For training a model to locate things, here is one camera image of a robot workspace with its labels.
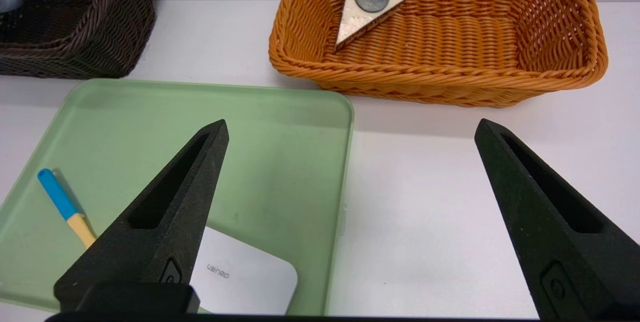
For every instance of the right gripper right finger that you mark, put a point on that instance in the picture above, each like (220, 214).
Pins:
(565, 242)

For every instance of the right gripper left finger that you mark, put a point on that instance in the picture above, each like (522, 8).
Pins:
(165, 222)

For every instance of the blue and yellow spoon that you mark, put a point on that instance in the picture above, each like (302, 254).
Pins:
(57, 197)

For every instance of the orange wicker basket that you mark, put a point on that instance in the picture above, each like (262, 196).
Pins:
(450, 71)

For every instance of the dark brown wicker basket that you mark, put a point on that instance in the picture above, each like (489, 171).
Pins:
(75, 36)

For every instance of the white rectangular case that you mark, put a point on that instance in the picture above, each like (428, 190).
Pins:
(240, 282)

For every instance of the green plastic tray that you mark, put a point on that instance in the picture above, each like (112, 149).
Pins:
(280, 162)

